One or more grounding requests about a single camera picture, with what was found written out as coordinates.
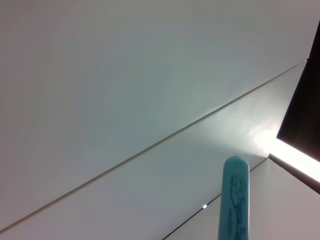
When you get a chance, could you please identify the blue scissors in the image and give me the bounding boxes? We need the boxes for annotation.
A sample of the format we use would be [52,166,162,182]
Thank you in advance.
[216,154,251,240]

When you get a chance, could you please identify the ceiling light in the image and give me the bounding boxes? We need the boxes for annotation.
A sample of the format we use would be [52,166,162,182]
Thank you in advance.
[267,137,320,187]

